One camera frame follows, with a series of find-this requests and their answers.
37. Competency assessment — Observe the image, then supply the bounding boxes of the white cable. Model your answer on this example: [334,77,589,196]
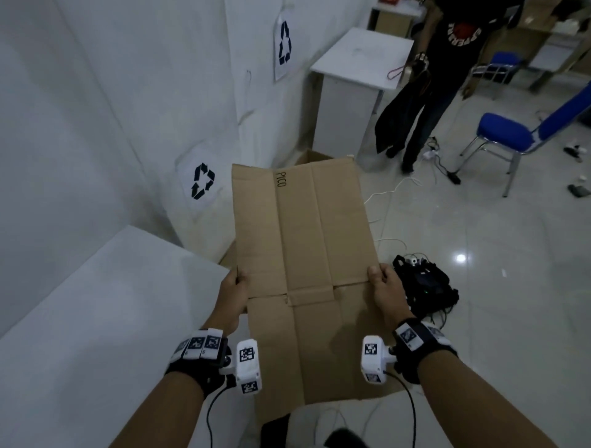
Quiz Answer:
[362,176,424,252]

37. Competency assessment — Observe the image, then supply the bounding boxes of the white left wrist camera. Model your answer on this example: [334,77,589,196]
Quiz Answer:
[219,339,263,396]

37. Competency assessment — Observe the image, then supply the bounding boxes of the person's left forearm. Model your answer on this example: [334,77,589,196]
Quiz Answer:
[108,371,206,448]

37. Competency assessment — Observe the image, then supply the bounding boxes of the black adapter with cable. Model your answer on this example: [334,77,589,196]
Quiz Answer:
[432,143,462,186]

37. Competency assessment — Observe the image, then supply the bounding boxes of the black harness with devices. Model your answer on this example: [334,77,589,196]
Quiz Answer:
[392,254,460,320]

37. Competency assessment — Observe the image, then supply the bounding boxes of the white table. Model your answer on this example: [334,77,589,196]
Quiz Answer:
[0,225,259,448]

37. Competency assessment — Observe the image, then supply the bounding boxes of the person's right forearm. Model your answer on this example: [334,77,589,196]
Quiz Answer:
[417,353,560,448]

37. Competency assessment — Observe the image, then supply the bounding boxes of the black camera cable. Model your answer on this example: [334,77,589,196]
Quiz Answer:
[384,371,419,448]
[205,383,231,448]

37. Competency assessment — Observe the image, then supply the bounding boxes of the black garment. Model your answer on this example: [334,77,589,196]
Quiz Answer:
[374,69,435,156]

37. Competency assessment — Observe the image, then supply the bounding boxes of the person's black shoe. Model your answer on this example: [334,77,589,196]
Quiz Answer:
[323,428,370,448]
[260,413,292,448]

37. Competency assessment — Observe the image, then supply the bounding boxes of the white recycling sign paper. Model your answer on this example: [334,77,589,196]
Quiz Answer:
[273,11,296,82]
[177,143,228,211]

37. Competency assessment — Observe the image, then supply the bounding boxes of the wooden desk white top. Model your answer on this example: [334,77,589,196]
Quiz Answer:
[367,0,427,34]

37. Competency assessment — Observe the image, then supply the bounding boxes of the black right wristband white markers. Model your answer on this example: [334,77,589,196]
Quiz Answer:
[392,318,459,385]

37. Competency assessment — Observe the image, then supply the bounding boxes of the striped-edge brown cardboard box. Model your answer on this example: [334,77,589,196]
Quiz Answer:
[230,158,407,425]

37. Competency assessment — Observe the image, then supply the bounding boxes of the black wristband white markers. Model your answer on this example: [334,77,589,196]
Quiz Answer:
[392,318,459,385]
[165,328,231,399]

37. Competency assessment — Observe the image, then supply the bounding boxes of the blue metal chair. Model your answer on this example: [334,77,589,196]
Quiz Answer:
[459,82,591,198]
[470,50,526,100]

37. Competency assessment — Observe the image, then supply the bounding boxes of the person's left hand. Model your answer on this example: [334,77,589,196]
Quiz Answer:
[203,266,252,335]

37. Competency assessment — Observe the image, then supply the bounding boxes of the person's right hand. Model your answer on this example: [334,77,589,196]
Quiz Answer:
[367,263,416,331]

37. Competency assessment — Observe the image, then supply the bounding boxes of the black left wristband white markers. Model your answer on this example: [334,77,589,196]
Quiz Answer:
[165,328,231,399]

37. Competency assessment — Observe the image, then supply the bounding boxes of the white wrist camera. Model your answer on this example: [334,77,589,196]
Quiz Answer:
[361,335,398,384]
[219,339,263,396]

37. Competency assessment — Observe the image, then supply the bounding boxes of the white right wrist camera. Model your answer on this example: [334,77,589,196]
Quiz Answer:
[361,335,398,384]

